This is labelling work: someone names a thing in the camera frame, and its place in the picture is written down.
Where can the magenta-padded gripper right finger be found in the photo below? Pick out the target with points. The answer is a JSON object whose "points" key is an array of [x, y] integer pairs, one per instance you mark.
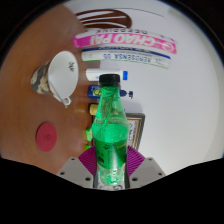
{"points": [[146, 169]]}

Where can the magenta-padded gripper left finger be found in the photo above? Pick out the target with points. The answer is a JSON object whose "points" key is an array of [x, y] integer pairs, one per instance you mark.
{"points": [[75, 169]]}

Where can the green plastic drink bottle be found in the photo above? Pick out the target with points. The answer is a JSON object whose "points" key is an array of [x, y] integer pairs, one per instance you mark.
{"points": [[110, 143]]}

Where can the framed group photo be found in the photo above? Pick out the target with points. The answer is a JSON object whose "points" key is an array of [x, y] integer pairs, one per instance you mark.
{"points": [[136, 131]]}

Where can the flat round red coaster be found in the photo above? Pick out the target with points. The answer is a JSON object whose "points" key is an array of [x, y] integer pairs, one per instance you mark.
{"points": [[46, 137]]}

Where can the dark blue pump bottle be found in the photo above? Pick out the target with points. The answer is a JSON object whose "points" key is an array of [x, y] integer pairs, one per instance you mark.
{"points": [[93, 91]]}

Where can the white patterned mug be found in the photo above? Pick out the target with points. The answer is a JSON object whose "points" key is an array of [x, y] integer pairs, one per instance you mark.
{"points": [[63, 75]]}

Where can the white green shuttlecock tube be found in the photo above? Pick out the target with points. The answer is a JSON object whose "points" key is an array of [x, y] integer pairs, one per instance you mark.
{"points": [[126, 57]]}

